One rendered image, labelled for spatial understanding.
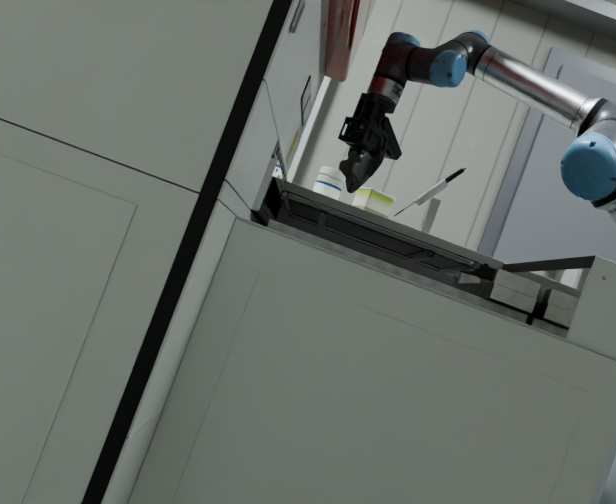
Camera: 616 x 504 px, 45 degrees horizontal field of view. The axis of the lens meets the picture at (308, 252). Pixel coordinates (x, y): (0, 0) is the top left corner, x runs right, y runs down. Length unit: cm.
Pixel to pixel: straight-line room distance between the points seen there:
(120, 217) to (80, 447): 27
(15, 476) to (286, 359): 39
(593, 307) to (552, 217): 235
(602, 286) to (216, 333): 59
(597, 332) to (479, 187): 235
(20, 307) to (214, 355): 30
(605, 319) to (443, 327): 26
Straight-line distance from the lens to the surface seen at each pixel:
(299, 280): 109
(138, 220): 92
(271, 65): 93
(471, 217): 351
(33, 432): 96
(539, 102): 169
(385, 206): 183
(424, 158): 350
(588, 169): 152
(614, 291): 124
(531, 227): 353
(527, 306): 138
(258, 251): 109
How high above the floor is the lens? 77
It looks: 2 degrees up
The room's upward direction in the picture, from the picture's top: 21 degrees clockwise
